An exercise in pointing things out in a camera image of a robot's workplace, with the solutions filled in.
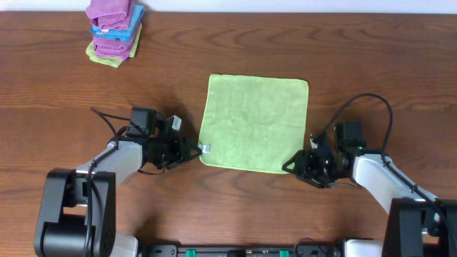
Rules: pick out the white cloth care label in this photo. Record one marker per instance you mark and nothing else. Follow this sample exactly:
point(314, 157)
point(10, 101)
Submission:
point(205, 148)

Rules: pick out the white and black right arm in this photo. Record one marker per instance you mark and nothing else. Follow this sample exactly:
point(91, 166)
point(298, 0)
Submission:
point(419, 223)

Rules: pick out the green rail clip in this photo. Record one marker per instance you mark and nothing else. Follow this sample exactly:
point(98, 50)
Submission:
point(284, 253)
point(191, 253)

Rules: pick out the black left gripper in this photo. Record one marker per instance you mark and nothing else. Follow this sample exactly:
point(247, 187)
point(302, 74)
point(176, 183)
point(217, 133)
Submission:
point(177, 150)

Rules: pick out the right green rail clip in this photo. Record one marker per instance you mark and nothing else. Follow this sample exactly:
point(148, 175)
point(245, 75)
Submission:
point(284, 253)

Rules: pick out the lower purple folded cloth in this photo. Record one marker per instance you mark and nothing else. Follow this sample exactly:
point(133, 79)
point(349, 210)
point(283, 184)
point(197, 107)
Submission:
point(117, 48)

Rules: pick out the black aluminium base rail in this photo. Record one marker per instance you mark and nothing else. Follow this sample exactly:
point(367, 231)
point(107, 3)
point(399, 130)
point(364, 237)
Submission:
point(307, 250)

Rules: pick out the top purple folded cloth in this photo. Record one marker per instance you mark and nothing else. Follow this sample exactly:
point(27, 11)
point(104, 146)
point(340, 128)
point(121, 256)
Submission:
point(110, 14)

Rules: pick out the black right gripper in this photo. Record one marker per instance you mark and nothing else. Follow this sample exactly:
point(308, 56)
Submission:
point(310, 166)

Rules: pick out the purple folded cloth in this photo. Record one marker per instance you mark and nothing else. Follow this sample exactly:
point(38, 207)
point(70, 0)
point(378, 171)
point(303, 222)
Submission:
point(117, 48)
point(110, 14)

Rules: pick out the left green rail clip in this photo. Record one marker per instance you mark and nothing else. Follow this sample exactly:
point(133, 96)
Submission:
point(191, 253)

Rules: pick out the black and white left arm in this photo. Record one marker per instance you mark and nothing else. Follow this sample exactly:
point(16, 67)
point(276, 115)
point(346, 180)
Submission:
point(77, 216)

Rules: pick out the blue folded cloth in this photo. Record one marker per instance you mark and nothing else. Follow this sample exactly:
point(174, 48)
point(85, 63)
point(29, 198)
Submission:
point(122, 35)

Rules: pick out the light green microfiber cloth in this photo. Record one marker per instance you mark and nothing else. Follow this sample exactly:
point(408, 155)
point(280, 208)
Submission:
point(253, 123)

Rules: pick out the bottom green folded cloth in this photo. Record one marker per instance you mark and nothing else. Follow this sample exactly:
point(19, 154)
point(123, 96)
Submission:
point(110, 61)

